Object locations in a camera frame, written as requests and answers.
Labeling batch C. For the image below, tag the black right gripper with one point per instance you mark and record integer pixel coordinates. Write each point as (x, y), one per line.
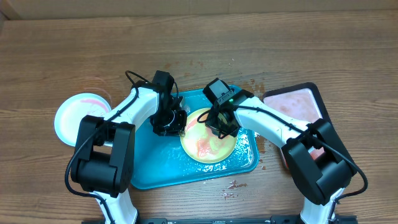
(214, 124)

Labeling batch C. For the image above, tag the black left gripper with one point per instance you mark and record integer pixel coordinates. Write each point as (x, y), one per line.
(177, 130)

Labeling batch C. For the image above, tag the yellow plate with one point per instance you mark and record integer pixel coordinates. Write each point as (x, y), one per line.
(201, 144)

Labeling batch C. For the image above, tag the light blue plate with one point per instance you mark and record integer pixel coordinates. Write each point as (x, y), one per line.
(68, 116)

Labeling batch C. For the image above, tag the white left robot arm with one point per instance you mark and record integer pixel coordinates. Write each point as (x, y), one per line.
(102, 164)

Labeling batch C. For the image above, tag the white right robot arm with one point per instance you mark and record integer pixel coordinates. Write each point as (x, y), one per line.
(319, 163)

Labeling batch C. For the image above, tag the blue plastic tray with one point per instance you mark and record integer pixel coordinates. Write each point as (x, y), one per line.
(160, 161)

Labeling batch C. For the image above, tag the black tray with red water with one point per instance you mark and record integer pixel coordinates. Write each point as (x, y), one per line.
(302, 101)

